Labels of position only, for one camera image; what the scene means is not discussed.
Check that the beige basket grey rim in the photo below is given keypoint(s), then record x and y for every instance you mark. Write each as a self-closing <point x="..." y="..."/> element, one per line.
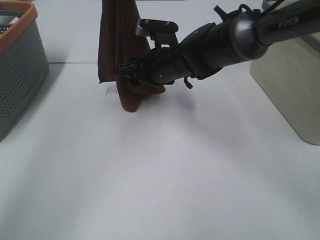
<point x="289" y="74"/>

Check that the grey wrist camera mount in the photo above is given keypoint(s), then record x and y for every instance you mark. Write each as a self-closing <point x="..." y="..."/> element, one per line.
<point x="162" y="32"/>

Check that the grey perforated basket orange rim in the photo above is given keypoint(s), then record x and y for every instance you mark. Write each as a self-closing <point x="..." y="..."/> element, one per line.
<point x="23" y="62"/>

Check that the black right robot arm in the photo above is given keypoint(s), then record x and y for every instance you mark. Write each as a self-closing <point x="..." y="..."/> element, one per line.
<point x="243" y="35"/>

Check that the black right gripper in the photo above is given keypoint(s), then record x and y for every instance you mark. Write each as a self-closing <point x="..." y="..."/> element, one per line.
<point x="160" y="67"/>

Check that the brown towel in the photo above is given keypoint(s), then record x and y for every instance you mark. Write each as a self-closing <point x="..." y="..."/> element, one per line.
<point x="118" y="44"/>

